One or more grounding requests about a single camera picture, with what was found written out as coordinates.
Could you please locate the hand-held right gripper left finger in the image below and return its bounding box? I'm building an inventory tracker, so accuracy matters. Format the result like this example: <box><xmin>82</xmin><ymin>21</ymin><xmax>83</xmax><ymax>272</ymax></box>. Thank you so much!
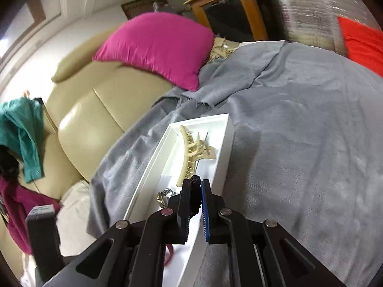
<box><xmin>42</xmin><ymin>177</ymin><xmax>201</xmax><ymax>287</ymax></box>

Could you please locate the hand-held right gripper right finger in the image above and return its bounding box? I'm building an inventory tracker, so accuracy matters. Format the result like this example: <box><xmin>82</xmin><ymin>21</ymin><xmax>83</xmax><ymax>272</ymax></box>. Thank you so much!
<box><xmin>200</xmin><ymin>179</ymin><xmax>348</xmax><ymax>287</ymax></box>

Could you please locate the small black hair clip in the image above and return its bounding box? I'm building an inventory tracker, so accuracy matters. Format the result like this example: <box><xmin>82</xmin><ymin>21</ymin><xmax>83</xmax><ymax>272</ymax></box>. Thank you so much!
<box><xmin>190</xmin><ymin>176</ymin><xmax>203</xmax><ymax>216</ymax></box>

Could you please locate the white rectangular tray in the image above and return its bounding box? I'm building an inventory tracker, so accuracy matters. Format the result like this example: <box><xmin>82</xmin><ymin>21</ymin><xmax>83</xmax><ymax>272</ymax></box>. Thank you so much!
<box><xmin>123</xmin><ymin>113</ymin><xmax>237</xmax><ymax>287</ymax></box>

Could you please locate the silver wristwatch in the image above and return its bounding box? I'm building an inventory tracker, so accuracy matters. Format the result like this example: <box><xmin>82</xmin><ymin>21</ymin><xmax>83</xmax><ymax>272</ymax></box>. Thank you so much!
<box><xmin>157</xmin><ymin>187</ymin><xmax>176</xmax><ymax>209</ymax></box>

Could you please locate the magenta cloth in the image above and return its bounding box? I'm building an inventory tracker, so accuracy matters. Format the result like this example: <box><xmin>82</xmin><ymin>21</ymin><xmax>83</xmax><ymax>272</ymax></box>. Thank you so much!
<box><xmin>0</xmin><ymin>176</ymin><xmax>62</xmax><ymax>255</ymax></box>

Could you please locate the white cushion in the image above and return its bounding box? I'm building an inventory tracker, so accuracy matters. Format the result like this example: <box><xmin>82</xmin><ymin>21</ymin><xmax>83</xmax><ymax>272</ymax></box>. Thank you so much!
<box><xmin>56</xmin><ymin>181</ymin><xmax>100</xmax><ymax>258</ymax></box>

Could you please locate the cream hair claw clip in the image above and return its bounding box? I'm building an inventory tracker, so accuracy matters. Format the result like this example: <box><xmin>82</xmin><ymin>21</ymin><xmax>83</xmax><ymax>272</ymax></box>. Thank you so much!
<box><xmin>175</xmin><ymin>125</ymin><xmax>216</xmax><ymax>188</ymax></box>

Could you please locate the dark cloth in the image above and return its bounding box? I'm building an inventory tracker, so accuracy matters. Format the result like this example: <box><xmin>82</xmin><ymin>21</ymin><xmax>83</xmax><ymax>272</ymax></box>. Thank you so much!
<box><xmin>0</xmin><ymin>145</ymin><xmax>19</xmax><ymax>183</ymax></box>

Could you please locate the teal cloth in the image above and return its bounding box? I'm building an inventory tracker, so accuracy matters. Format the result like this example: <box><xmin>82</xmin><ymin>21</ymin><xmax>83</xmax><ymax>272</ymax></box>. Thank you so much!
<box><xmin>0</xmin><ymin>97</ymin><xmax>45</xmax><ymax>184</ymax></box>

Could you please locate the beige leather sofa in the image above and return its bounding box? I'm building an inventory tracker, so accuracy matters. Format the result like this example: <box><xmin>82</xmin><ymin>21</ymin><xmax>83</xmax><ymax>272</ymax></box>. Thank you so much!
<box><xmin>0</xmin><ymin>23</ymin><xmax>180</xmax><ymax>276</ymax></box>

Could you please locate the grey blanket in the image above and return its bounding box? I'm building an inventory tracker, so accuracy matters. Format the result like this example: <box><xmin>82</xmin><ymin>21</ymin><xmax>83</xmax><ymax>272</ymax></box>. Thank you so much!
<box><xmin>87</xmin><ymin>39</ymin><xmax>383</xmax><ymax>287</ymax></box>

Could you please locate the beige patterned cushion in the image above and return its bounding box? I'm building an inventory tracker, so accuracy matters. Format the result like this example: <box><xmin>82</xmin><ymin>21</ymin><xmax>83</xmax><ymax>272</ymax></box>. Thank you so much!
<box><xmin>206</xmin><ymin>36</ymin><xmax>240</xmax><ymax>64</ymax></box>

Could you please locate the magenta cushion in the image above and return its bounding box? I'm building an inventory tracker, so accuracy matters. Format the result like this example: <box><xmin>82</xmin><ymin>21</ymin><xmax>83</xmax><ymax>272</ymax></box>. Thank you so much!
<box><xmin>92</xmin><ymin>12</ymin><xmax>215</xmax><ymax>92</ymax></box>

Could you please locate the wicker basket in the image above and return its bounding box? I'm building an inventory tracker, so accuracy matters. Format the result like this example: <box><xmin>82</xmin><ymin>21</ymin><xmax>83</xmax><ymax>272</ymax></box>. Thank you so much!
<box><xmin>121</xmin><ymin>0</ymin><xmax>167</xmax><ymax>19</ymax></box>

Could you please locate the wooden cabinet with glass door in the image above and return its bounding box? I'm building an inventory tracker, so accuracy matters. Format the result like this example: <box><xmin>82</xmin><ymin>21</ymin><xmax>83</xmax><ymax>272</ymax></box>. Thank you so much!
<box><xmin>179</xmin><ymin>0</ymin><xmax>288</xmax><ymax>44</ymax></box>

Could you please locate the plastic-covered striped panel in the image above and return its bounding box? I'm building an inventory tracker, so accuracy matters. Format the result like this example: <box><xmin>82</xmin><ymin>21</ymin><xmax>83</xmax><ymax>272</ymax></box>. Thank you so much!
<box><xmin>266</xmin><ymin>0</ymin><xmax>373</xmax><ymax>58</ymax></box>

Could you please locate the red cushion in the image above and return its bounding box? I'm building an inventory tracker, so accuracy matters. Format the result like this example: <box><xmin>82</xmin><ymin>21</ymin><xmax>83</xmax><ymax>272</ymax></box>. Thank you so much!
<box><xmin>337</xmin><ymin>16</ymin><xmax>383</xmax><ymax>79</ymax></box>

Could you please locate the pink bracelet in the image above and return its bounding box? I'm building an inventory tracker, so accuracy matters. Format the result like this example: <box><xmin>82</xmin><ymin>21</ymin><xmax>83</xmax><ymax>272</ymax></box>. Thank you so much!
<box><xmin>163</xmin><ymin>242</ymin><xmax>178</xmax><ymax>267</ymax></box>

